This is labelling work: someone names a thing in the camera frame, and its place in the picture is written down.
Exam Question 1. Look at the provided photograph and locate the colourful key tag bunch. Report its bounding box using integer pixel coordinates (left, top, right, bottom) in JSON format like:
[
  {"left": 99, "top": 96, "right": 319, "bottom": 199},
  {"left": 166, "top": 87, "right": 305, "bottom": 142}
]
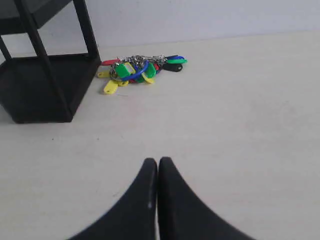
[{"left": 96, "top": 55, "right": 188, "bottom": 95}]

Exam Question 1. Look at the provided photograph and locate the black metal two-tier rack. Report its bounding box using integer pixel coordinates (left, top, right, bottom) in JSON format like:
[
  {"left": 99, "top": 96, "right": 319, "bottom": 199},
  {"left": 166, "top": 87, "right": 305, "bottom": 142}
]
[{"left": 0, "top": 0, "right": 101, "bottom": 124}]

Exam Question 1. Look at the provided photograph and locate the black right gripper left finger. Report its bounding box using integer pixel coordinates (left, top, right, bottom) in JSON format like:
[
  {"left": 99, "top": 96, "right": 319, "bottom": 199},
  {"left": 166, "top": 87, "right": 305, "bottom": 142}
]
[{"left": 71, "top": 158, "right": 158, "bottom": 240}]

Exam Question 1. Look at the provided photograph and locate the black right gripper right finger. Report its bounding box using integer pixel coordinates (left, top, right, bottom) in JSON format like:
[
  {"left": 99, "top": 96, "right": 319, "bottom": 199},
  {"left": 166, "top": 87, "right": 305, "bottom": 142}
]
[{"left": 158, "top": 156, "right": 253, "bottom": 240}]

